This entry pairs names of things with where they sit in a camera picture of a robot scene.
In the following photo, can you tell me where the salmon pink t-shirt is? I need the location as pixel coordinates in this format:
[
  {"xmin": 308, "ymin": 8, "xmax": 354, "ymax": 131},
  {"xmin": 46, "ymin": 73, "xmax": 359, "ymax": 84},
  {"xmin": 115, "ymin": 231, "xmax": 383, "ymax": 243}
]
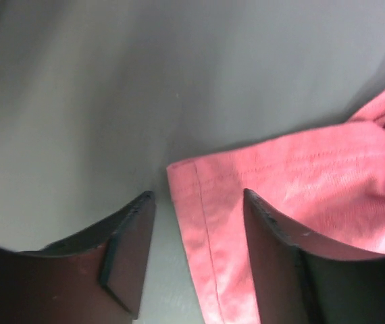
[{"xmin": 167, "ymin": 91, "xmax": 385, "ymax": 323}]

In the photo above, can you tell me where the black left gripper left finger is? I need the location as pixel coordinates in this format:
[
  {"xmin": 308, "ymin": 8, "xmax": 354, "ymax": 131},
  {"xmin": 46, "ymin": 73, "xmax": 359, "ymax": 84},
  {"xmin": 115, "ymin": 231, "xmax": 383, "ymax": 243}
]
[{"xmin": 0, "ymin": 191, "xmax": 155, "ymax": 321}]

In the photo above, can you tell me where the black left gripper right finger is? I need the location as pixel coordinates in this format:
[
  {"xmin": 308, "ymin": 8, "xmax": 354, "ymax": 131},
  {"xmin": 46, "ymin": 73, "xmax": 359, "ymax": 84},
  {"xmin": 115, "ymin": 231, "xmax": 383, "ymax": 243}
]
[{"xmin": 243, "ymin": 189, "xmax": 385, "ymax": 323}]

